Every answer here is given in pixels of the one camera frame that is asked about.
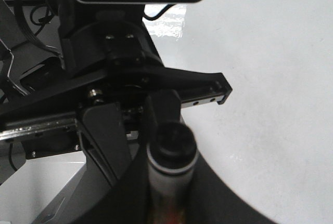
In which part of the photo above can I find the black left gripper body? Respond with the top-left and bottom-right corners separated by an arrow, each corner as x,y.
0,21 -> 233,161

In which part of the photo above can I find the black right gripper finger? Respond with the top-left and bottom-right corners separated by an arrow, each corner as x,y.
142,89 -> 186,156
75,102 -> 132,187

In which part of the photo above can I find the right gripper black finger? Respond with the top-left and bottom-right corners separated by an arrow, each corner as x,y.
185,153 -> 275,223
31,140 -> 154,224

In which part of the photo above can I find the black whiteboard marker with tape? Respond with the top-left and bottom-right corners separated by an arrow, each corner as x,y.
146,122 -> 199,223

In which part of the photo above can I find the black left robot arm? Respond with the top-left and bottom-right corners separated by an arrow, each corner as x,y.
1,0 -> 232,164

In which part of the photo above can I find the black cable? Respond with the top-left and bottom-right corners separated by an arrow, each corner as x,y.
142,3 -> 177,22

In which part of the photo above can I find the white whiteboard with aluminium frame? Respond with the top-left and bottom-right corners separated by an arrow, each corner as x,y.
0,0 -> 333,224

